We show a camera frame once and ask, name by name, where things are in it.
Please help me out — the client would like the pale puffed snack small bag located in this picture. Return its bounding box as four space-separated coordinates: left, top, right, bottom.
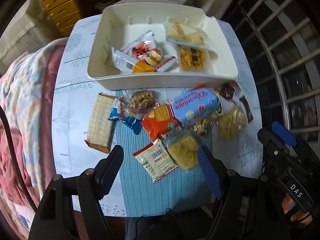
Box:
167 131 199 171

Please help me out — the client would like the wafer bar brown box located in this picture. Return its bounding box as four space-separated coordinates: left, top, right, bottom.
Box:
85 93 117 154

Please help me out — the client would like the yellow puffed snack clear bag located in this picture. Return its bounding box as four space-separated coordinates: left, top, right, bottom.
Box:
216 106 247 140

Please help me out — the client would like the white barcode snack packet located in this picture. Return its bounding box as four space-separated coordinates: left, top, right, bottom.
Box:
132 139 179 183

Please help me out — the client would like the blue foil candy packet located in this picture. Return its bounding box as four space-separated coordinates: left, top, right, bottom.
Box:
108 107 142 135

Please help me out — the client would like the brown chocolate sachet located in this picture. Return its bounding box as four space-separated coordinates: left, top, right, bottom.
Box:
239 95 253 123

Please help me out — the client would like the blue red biscuit roll pack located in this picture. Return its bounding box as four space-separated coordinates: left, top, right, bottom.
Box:
141 85 220 142

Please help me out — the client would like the nut brittle clear packet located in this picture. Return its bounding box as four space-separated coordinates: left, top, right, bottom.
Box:
120 90 159 120

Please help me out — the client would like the dark jerky red-trim packet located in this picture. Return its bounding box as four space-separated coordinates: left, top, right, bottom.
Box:
214 81 241 102

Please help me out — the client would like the fried cracker clear packet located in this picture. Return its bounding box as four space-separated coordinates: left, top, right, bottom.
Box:
176 45 218 73

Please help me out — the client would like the orange white stick packet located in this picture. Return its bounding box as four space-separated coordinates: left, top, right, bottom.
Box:
110 47 156 74

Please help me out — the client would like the red jujube snack packet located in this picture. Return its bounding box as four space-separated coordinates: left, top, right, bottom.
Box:
119 30 177 73

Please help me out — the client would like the large pale pastry bag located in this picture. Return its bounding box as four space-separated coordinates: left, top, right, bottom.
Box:
164 22 208 47

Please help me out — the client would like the nut cluster red-edge packet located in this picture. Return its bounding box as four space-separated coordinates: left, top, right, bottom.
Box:
189 114 214 137

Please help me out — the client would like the green pineapple cake packet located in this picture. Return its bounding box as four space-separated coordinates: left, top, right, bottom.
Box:
213 92 225 120

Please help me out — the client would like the person's hand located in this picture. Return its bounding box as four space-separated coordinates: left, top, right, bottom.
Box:
281 194 313 226

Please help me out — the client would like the pink blanket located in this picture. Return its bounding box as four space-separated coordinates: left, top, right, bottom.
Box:
0 44 66 238

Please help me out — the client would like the floral fleece blanket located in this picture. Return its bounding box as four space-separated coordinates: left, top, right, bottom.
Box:
1 38 68 201

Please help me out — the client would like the metal window grille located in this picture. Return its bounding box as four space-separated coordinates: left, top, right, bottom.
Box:
223 0 319 146

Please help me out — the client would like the white plastic storage bin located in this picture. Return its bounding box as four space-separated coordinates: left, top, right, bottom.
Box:
87 2 238 90

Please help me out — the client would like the lace covered cabinet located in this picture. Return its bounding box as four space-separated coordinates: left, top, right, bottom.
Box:
1 0 61 75

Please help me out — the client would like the black cable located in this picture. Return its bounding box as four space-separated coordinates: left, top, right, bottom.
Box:
0 106 38 212

